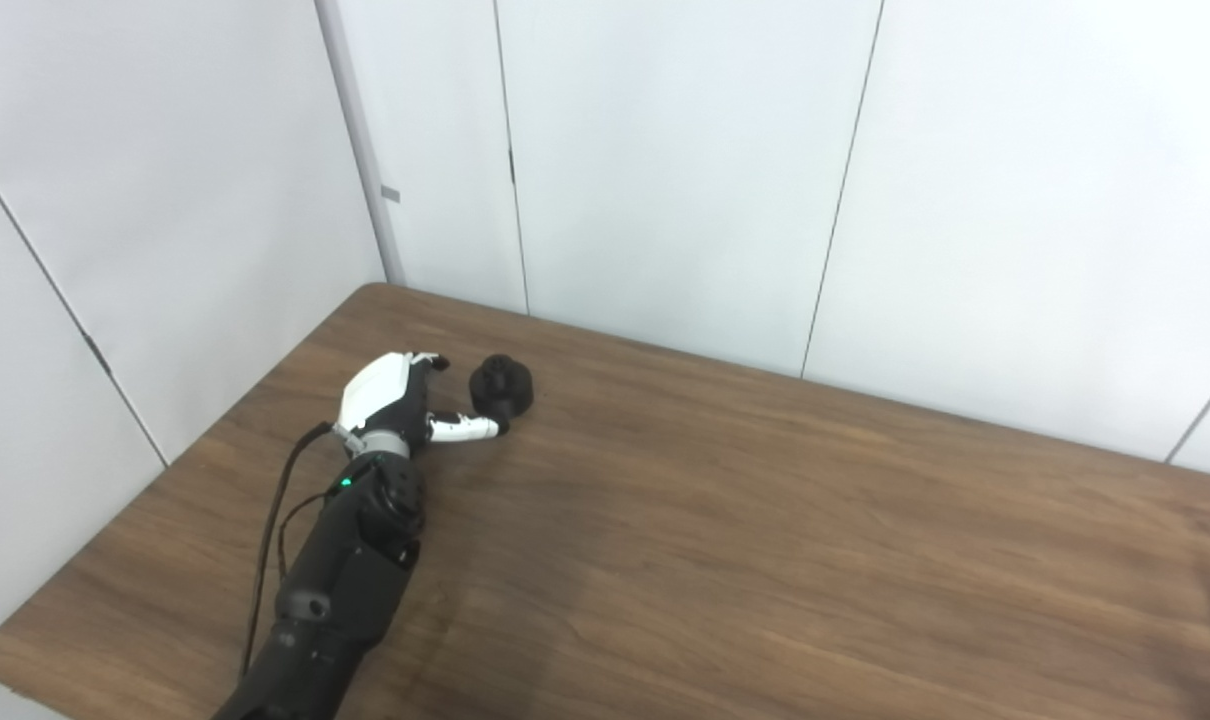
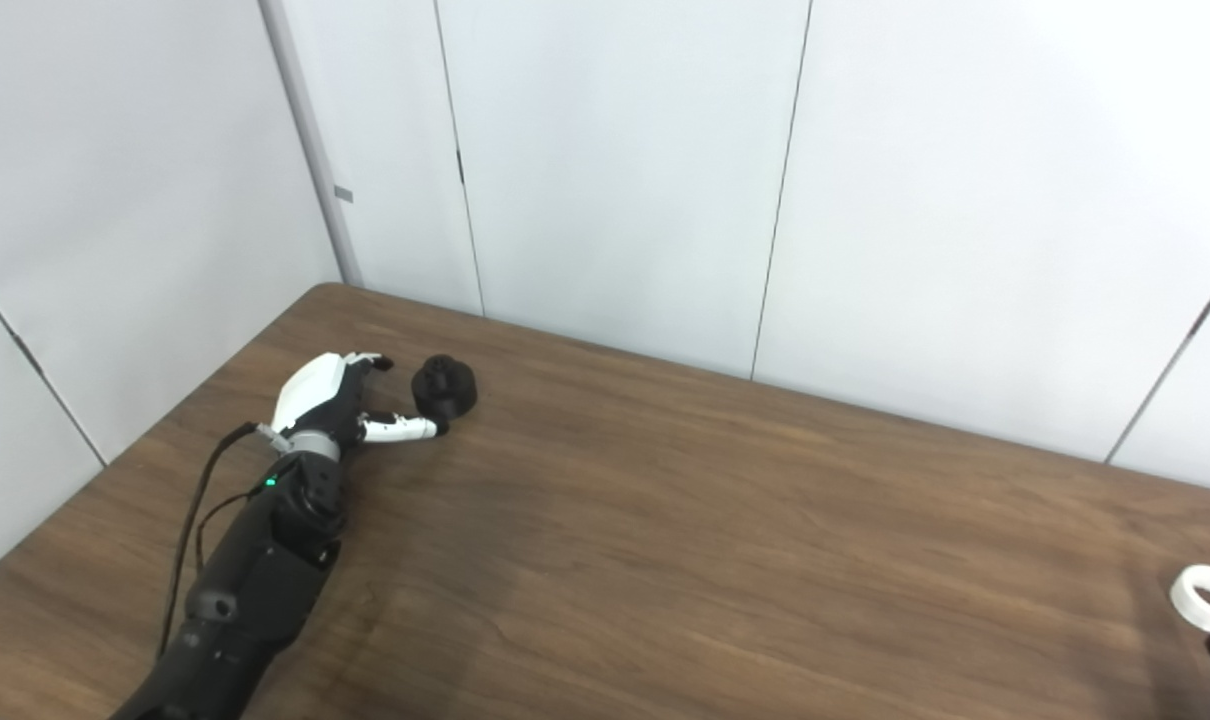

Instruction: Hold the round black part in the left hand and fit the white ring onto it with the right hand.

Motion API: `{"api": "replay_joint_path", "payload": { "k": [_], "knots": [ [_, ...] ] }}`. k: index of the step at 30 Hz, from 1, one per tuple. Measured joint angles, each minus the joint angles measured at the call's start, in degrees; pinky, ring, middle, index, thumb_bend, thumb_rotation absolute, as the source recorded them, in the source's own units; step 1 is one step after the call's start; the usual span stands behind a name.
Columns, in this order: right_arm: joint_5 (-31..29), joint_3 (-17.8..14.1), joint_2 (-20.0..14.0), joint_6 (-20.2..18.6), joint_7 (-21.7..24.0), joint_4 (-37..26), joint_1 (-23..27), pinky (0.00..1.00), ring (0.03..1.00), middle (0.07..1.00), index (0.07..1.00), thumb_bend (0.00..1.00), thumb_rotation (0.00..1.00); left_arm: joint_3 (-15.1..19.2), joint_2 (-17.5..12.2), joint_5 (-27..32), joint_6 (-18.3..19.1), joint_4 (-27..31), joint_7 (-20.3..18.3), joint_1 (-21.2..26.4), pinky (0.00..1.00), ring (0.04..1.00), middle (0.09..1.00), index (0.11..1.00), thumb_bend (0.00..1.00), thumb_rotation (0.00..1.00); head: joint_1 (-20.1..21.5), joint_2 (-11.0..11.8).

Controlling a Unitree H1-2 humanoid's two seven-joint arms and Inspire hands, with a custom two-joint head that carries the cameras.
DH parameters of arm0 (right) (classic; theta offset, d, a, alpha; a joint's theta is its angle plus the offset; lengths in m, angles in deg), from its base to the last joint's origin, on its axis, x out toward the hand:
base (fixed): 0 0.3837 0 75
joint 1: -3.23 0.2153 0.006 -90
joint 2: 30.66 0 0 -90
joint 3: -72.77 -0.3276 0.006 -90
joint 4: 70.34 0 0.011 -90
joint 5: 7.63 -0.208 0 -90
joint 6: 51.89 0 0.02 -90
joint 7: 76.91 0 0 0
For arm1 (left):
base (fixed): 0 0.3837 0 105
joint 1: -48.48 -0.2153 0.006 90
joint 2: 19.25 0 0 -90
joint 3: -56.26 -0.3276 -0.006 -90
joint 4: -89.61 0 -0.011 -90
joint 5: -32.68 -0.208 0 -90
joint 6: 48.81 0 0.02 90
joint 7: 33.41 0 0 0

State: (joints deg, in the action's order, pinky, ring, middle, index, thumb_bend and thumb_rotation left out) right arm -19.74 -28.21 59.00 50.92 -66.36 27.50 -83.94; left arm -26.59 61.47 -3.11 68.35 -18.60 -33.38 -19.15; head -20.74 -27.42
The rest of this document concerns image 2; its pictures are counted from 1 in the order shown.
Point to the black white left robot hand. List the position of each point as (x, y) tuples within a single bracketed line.
[(310, 390)]

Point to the round black plastic part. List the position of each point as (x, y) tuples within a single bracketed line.
[(447, 388)]

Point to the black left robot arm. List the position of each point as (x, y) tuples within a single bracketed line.
[(265, 570)]

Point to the grey wall corner post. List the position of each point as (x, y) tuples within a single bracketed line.
[(310, 140)]

